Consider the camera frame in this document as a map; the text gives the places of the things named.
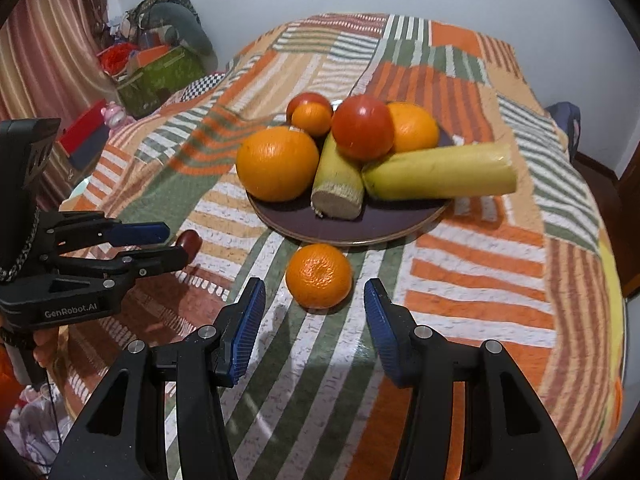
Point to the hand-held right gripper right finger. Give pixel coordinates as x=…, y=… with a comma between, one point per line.
x=382, y=332

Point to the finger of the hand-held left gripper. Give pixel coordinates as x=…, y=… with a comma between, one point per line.
x=140, y=233
x=150, y=260

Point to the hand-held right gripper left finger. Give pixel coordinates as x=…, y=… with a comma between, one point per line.
x=247, y=335

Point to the red jujube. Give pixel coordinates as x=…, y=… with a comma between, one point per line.
x=191, y=241

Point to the dark purple plate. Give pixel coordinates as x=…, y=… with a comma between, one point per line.
x=350, y=230

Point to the large orange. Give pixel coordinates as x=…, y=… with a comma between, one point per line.
x=277, y=164

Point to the medium orange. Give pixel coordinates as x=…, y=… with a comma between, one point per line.
x=417, y=130

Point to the red tomato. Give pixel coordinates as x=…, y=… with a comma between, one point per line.
x=363, y=127
x=302, y=101

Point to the small mandarin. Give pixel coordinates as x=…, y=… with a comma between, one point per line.
x=311, y=119

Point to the person's left hand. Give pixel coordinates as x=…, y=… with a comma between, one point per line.
x=47, y=346

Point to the striped patchwork blanket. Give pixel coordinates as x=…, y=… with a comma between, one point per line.
x=475, y=270

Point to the red box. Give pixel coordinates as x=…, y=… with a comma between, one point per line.
x=82, y=132

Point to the pink rabbit toy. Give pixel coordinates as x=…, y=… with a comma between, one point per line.
x=117, y=115

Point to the green storage box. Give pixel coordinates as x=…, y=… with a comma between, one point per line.
x=160, y=82

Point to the checkered cloth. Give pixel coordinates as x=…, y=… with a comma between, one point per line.
x=202, y=87

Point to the red plastic bag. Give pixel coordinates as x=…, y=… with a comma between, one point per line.
x=116, y=57

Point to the striped curtain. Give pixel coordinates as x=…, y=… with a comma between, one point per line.
x=45, y=35

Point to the blue backpack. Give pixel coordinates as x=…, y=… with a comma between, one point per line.
x=565, y=127

